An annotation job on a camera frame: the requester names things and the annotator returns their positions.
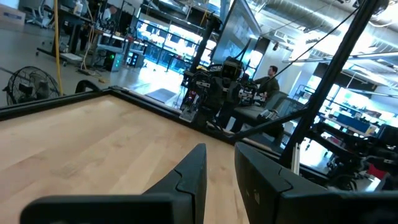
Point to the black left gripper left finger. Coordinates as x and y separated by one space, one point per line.
186 186

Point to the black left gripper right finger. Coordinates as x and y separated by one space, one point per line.
273 193

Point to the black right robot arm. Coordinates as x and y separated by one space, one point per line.
231 67

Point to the person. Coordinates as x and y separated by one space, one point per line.
269 85
109 14

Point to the large dark screen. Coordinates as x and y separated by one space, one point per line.
236 34

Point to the grey couch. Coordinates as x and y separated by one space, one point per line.
280 102

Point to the black floor fan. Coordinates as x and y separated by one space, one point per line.
31 85

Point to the cardboard box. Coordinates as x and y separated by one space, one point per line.
12 15

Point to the black aluminium table frame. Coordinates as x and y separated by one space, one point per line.
329 74

